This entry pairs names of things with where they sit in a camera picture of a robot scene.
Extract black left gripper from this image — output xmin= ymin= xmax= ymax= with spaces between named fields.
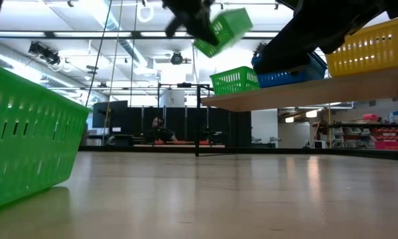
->
xmin=161 ymin=0 xmax=220 ymax=46

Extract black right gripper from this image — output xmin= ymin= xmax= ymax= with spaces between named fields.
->
xmin=253 ymin=19 xmax=361 ymax=75

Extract green plastic slotted basket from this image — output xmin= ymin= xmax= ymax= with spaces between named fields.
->
xmin=209 ymin=66 xmax=261 ymax=96
xmin=0 ymin=60 xmax=91 ymax=213
xmin=192 ymin=7 xmax=254 ymax=59

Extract yellow plastic slotted basket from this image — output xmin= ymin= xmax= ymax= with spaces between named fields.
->
xmin=324 ymin=16 xmax=398 ymax=78

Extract round black ceiling fixture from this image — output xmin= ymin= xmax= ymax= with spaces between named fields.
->
xmin=170 ymin=50 xmax=184 ymax=66

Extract black background robot rig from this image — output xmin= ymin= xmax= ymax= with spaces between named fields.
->
xmin=157 ymin=82 xmax=214 ymax=147

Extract red bin rack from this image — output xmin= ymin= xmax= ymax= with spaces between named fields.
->
xmin=373 ymin=127 xmax=398 ymax=151

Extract person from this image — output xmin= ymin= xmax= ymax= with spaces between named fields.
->
xmin=151 ymin=116 xmax=179 ymax=143

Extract orange floor mat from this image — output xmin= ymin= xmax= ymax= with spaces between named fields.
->
xmin=153 ymin=139 xmax=210 ymax=145

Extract black monitor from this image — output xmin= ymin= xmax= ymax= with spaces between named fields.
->
xmin=92 ymin=100 xmax=129 ymax=129

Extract black ceiling spotlight cluster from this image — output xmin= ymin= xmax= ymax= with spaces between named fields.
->
xmin=28 ymin=41 xmax=61 ymax=66

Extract wooden shelf black wire legs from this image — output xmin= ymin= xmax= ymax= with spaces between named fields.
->
xmin=194 ymin=64 xmax=398 ymax=162

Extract black partition wall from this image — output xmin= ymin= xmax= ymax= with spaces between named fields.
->
xmin=127 ymin=106 xmax=253 ymax=149

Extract thin black cable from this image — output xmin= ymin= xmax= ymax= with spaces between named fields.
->
xmin=85 ymin=0 xmax=113 ymax=99

